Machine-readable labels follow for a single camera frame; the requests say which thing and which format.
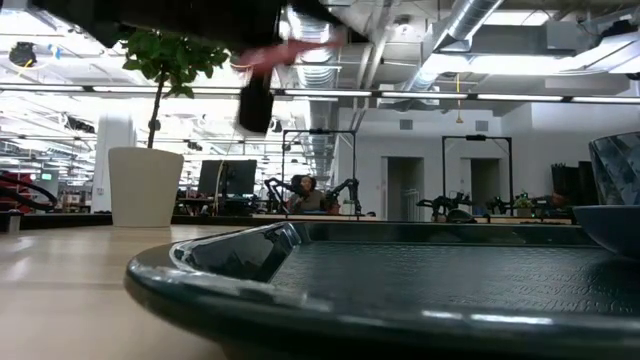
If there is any silver ventilation duct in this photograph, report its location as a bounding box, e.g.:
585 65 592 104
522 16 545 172
399 0 504 91

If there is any black ceiling lamp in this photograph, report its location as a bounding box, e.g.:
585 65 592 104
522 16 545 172
8 41 38 68

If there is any black computer monitor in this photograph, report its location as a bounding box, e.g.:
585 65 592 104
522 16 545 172
197 159 258 197

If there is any black metal table frame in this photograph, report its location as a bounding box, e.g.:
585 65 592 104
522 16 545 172
0 212 114 232

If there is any blue round plate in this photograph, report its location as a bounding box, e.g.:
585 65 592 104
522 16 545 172
572 204 640 261

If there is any green leafy plant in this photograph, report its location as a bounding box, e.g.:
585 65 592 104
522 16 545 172
119 29 231 150

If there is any black chair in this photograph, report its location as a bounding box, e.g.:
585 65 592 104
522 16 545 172
0 172 59 212

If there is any dark green plastic tray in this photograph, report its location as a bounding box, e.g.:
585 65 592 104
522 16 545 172
123 221 640 360

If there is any blue-grey patterned cup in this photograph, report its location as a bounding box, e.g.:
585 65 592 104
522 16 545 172
588 131 640 207

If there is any white plant pot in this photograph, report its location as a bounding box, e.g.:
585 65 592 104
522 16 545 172
107 146 185 229

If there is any person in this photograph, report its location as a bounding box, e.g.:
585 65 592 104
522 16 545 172
287 173 329 214

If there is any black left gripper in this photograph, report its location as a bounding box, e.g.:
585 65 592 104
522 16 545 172
29 0 289 135

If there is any black background robot frame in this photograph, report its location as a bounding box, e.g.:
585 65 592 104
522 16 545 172
281 128 358 216
441 134 514 211

